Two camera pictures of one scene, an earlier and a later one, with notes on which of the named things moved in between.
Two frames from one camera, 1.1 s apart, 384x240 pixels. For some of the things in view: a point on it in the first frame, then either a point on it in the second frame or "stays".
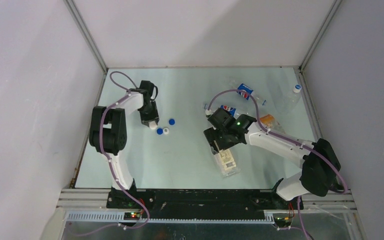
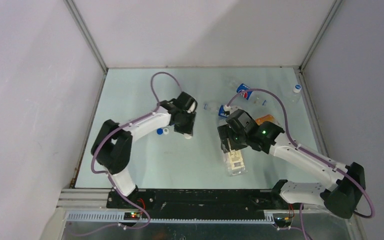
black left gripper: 154,116 to 188,129
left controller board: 131,216 stays
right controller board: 282,221 stays
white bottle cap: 297,88 stays
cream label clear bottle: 226,163 to 235,165
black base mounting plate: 202,201 stays
